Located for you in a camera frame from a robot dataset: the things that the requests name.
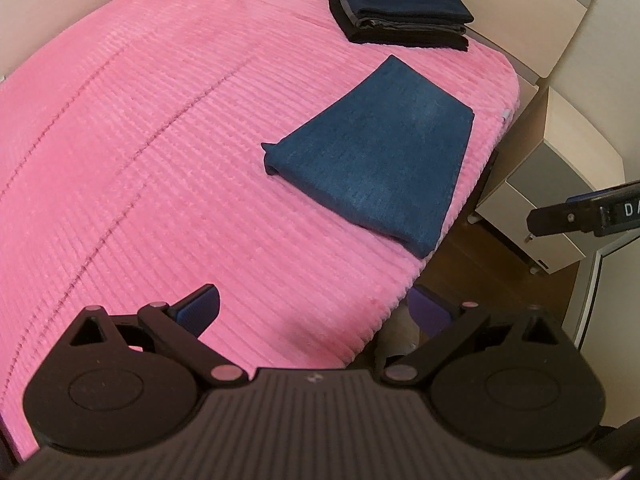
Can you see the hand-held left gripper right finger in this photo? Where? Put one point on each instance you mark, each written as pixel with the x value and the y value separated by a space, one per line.
pixel 429 311

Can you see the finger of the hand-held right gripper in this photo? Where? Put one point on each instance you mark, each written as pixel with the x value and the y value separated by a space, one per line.
pixel 560 219

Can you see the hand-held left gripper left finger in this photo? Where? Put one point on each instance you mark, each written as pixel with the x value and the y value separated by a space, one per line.
pixel 201 305

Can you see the blue denim pants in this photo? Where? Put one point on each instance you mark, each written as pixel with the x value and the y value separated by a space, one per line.
pixel 380 160

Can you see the beige nightstand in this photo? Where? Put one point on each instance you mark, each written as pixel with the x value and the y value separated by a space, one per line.
pixel 565 180

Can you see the pink ribbed blanket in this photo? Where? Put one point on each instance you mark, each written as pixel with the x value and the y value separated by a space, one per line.
pixel 150 160

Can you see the stack of dark folded towels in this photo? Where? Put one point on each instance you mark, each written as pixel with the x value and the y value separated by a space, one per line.
pixel 390 35

